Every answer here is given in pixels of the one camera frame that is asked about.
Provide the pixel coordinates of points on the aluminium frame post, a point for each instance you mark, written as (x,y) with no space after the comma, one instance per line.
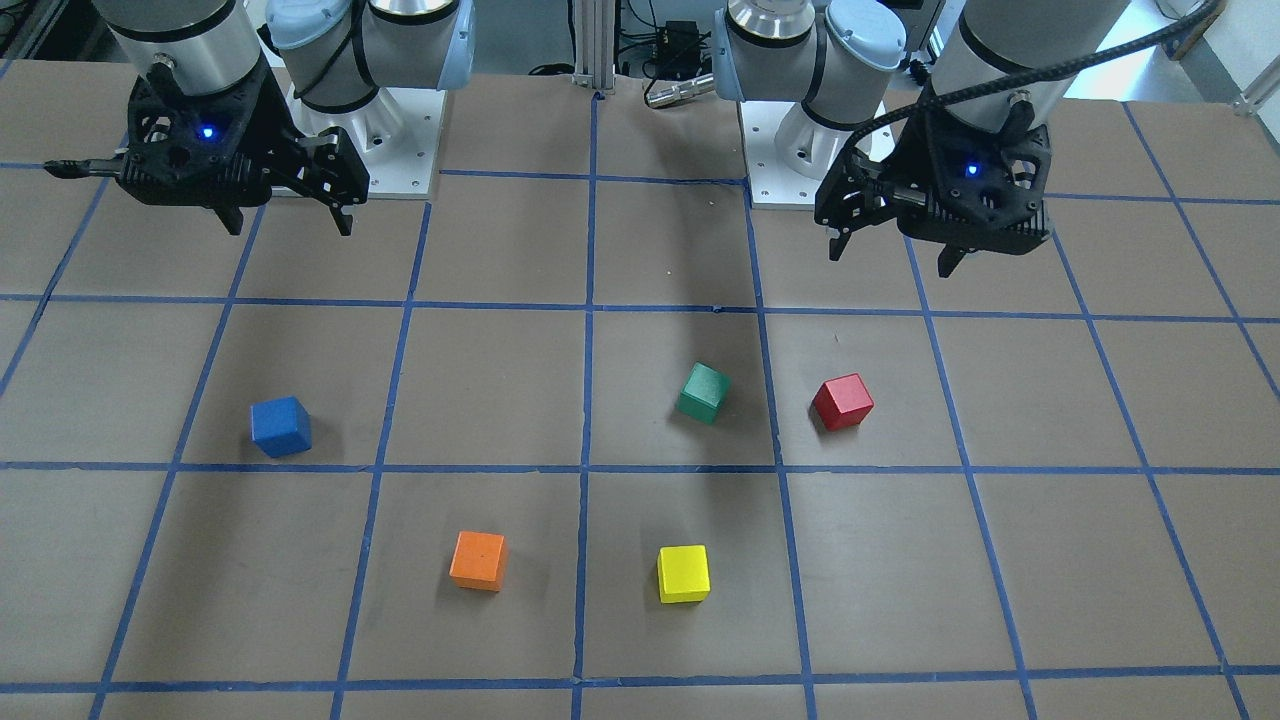
(594,45)

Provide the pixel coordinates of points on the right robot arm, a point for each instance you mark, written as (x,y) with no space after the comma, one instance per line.
(333,55)

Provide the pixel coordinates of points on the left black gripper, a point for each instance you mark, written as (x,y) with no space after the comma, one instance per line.
(888,163)

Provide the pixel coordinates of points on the red wooden block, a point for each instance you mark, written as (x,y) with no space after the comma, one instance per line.
(843,402)

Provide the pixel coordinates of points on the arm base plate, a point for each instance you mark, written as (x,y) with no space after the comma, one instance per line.
(787,154)
(400,150)

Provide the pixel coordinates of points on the yellow wooden block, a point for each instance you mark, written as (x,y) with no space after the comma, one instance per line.
(683,573)

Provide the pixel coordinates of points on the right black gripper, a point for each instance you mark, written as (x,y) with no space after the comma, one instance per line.
(272,122)

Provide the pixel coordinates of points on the orange wooden block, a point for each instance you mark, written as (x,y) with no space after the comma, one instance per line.
(479,561)

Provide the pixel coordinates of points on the green wooden block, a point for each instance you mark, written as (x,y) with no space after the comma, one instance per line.
(703,393)

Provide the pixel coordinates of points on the blue wooden block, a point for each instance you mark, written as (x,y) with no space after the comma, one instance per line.
(280,427)

